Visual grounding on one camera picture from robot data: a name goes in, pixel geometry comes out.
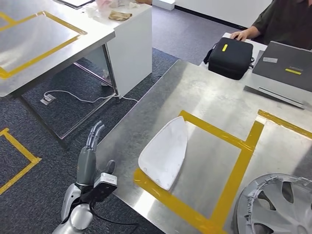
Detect person's hand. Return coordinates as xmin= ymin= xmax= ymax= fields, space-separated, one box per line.
xmin=229 ymin=29 xmax=248 ymax=42

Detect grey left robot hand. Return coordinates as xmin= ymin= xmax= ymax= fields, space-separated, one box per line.
xmin=76 ymin=120 xmax=116 ymax=189

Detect white plastic shell part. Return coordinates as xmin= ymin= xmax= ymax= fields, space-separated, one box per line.
xmin=137 ymin=116 xmax=189 ymax=192

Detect steel workbench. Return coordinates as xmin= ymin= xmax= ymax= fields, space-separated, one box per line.
xmin=96 ymin=59 xmax=312 ymax=234

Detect black case yellow label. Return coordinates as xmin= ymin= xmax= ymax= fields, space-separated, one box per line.
xmin=203 ymin=37 xmax=255 ymax=81

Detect person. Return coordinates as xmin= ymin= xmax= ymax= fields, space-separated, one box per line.
xmin=229 ymin=0 xmax=312 ymax=51

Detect grey laptop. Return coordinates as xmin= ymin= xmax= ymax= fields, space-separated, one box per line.
xmin=243 ymin=41 xmax=312 ymax=111

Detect yellow floor tape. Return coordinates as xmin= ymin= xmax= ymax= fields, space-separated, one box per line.
xmin=0 ymin=128 xmax=42 ymax=195

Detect yellow tape strip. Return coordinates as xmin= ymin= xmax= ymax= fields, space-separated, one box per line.
xmin=257 ymin=109 xmax=312 ymax=140

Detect white box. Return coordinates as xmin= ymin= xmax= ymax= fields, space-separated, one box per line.
xmin=152 ymin=0 xmax=175 ymax=11

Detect white cabinet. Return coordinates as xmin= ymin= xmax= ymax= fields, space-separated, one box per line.
xmin=84 ymin=0 xmax=153 ymax=98

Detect steel table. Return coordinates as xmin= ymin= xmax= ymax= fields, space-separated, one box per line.
xmin=0 ymin=0 xmax=120 ymax=150

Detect brown flat item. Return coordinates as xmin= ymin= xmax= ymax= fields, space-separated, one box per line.
xmin=108 ymin=10 xmax=133 ymax=22

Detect translucent plastic bag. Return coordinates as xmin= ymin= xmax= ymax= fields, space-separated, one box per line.
xmin=85 ymin=0 xmax=141 ymax=19

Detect silver wheel hubcap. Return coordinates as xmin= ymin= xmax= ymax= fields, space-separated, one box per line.
xmin=233 ymin=173 xmax=312 ymax=234

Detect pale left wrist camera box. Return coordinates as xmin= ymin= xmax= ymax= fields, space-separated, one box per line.
xmin=82 ymin=173 xmax=118 ymax=204

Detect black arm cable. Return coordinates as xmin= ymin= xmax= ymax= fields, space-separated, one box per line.
xmin=88 ymin=201 xmax=140 ymax=234

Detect white floor cable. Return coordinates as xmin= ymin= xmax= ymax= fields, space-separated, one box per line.
xmin=44 ymin=90 xmax=139 ymax=104

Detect yellow tape frame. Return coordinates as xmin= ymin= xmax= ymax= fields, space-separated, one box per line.
xmin=133 ymin=110 xmax=265 ymax=234
xmin=0 ymin=10 xmax=88 ymax=80

